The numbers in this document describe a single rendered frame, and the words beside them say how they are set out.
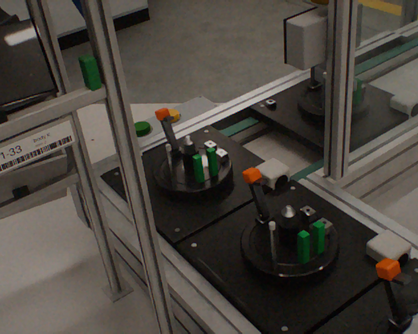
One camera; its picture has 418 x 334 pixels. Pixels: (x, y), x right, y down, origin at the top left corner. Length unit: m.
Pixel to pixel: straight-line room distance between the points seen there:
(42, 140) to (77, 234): 0.56
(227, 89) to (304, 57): 2.46
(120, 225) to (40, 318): 0.19
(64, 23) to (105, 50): 3.56
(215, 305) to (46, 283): 0.35
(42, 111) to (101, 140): 0.81
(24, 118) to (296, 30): 0.44
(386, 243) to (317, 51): 0.29
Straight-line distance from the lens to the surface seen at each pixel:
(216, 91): 3.28
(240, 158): 1.01
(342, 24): 0.83
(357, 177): 1.03
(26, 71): 0.57
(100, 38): 0.53
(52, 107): 0.54
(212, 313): 0.77
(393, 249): 0.81
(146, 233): 0.66
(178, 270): 0.83
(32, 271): 1.05
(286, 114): 1.13
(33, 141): 0.54
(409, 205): 1.09
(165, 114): 0.98
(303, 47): 0.83
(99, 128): 1.39
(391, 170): 1.10
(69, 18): 4.11
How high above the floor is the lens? 1.55
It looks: 36 degrees down
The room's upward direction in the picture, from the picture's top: 7 degrees counter-clockwise
